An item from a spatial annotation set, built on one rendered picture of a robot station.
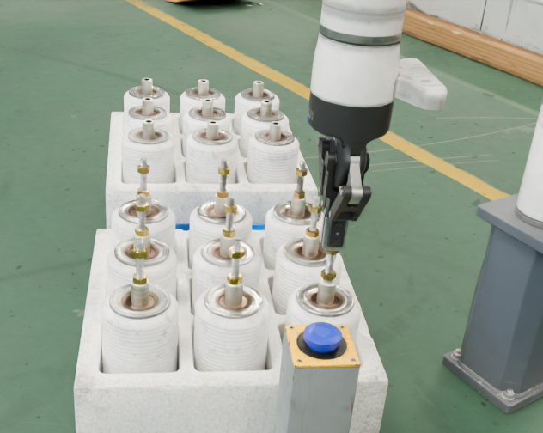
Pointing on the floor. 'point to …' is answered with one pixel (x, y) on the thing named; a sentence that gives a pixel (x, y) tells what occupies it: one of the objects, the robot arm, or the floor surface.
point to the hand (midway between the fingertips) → (333, 230)
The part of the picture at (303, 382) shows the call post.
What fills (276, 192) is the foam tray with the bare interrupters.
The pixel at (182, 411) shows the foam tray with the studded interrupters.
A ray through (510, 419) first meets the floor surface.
